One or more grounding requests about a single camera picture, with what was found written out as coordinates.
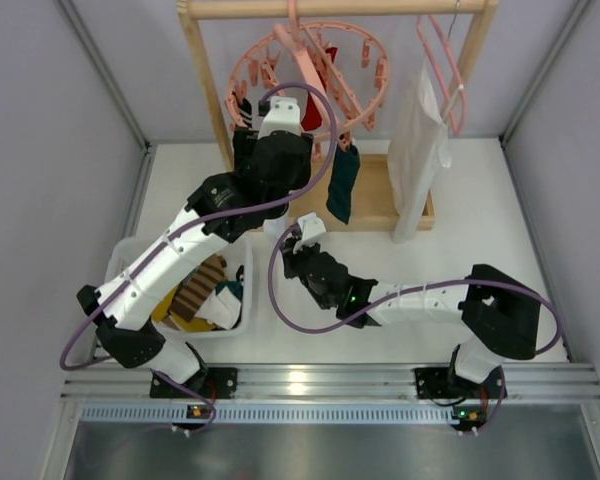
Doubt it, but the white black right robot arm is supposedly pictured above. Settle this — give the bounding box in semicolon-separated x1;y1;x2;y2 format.
281;235;541;394

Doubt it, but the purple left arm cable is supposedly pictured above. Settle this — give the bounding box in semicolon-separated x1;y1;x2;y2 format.
59;82;339;372

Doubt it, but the brown striped sock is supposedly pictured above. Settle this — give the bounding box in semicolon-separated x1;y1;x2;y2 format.
169;255;227;323

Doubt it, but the green sock in basket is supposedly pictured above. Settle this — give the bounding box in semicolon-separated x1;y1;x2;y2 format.
215;280;244;301

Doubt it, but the pink round clip hanger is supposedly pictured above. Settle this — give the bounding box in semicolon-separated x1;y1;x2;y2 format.
220;1;391;165

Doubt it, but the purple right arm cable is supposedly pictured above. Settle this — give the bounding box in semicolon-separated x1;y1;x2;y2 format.
268;223;565;354

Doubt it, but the aluminium rail base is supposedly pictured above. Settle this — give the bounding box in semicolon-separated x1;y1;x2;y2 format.
57;363;600;436

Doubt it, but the wooden clothes rack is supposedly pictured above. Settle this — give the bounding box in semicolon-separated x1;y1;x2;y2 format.
176;0;500;234

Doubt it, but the white hanging cloth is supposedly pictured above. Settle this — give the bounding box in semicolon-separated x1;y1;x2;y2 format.
387;67;452;244

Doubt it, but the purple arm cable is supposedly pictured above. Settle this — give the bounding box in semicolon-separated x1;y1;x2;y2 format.
268;223;565;354
59;82;339;372

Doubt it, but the yellow sock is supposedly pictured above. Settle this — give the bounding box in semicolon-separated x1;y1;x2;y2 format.
150;296;216;333

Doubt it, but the white plastic basket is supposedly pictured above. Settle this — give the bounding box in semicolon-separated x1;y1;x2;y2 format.
102;234;255;342

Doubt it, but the red sock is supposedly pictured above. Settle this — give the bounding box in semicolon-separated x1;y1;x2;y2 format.
301;46;338;132

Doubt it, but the pink clothes hanger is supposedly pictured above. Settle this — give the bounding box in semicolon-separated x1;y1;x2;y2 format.
415;13;468;137

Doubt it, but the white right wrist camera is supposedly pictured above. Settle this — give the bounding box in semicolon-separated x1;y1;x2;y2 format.
296;212;326;248

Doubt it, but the dark green sock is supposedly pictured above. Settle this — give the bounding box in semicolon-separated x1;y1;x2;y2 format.
326;144;361;225

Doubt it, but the white folded sock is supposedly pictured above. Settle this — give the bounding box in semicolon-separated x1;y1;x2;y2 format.
197;290;242;330

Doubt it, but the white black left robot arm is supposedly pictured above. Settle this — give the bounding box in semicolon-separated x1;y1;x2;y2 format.
77;130;313;392

